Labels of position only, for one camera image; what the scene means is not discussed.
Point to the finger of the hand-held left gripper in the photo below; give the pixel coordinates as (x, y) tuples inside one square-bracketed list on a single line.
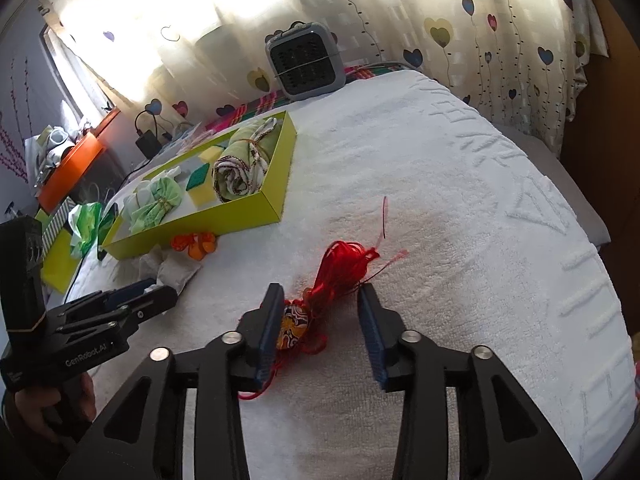
[(132, 291), (150, 305)]

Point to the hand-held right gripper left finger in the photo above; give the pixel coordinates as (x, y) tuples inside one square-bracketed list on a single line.
[(267, 330)]

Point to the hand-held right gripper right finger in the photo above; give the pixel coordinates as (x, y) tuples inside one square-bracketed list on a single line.
[(372, 330)]

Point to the white cloth packet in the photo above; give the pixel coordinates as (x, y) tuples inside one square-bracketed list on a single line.
[(172, 272)]

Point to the red tassel ornament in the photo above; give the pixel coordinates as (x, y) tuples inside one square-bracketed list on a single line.
[(335, 270)]

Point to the pale green sock bundle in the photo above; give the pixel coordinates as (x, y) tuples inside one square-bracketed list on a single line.
[(142, 217)]

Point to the yellow-green cardboard box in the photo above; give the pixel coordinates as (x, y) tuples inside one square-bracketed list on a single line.
[(240, 215)]

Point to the yellow green sponge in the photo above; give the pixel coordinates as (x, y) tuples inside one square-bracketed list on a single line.
[(200, 180), (212, 155)]

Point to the person's left hand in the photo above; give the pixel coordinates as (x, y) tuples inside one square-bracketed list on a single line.
[(32, 410)]

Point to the yellow-green striped box lid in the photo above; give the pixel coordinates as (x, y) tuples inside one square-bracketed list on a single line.
[(60, 265)]

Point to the black phone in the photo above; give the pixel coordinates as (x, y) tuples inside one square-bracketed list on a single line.
[(107, 230)]

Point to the orange cloth toy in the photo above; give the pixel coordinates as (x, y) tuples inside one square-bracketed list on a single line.
[(195, 246)]

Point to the green plastic bag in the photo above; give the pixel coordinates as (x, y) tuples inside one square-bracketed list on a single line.
[(86, 225)]

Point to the white rolled cloth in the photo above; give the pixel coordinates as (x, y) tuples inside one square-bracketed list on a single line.
[(155, 177)]

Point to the orange tray with items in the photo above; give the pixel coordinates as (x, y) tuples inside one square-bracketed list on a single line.
[(75, 165)]

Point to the pink flower branches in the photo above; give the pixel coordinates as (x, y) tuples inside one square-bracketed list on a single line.
[(12, 145)]

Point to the clothes pile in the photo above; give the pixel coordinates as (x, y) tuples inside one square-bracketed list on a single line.
[(52, 145)]

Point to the pink packet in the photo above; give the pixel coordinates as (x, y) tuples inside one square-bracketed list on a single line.
[(192, 137)]

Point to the green rolled towel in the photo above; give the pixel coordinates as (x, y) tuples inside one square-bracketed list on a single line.
[(245, 165)]

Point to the plaid blanket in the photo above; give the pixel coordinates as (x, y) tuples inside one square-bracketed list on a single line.
[(250, 107)]

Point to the grey portable heater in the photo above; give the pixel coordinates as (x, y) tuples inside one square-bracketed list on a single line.
[(305, 62)]

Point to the heart print curtain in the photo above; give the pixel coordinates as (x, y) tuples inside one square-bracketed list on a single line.
[(450, 20)]

